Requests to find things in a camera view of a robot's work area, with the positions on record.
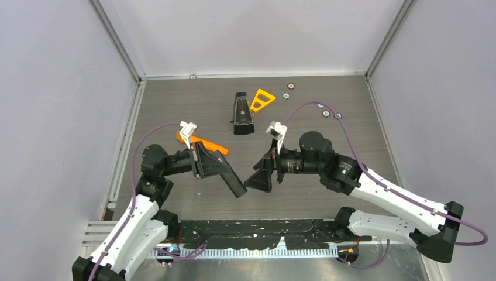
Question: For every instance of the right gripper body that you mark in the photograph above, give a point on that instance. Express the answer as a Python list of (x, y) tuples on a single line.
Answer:
[(272, 160)]

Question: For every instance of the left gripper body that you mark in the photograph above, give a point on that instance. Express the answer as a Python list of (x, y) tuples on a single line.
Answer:
[(197, 160)]

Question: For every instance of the black remote control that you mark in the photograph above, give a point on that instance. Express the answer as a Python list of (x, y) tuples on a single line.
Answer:
[(234, 183)]

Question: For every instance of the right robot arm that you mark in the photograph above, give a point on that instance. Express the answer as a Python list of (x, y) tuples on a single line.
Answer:
[(426, 225)]

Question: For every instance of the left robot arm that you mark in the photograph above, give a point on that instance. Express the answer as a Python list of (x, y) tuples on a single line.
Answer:
[(146, 224)]

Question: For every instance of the orange marker pen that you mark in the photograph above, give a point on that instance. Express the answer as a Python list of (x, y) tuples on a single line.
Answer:
[(210, 146)]

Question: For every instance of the black metronome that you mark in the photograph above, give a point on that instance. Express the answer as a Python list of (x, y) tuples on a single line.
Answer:
[(242, 117)]

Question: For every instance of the yellow triangular plastic part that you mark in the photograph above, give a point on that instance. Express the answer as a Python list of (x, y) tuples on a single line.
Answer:
[(261, 100)]

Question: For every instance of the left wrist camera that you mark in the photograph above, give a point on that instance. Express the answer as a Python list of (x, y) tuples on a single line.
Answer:
[(186, 131)]

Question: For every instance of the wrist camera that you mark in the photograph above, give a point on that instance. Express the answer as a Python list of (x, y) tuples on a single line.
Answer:
[(277, 131), (186, 131)]

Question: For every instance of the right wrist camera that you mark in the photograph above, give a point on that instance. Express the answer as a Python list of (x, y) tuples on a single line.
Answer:
[(277, 131)]

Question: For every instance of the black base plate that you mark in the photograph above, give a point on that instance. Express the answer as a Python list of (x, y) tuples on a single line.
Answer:
[(264, 234)]

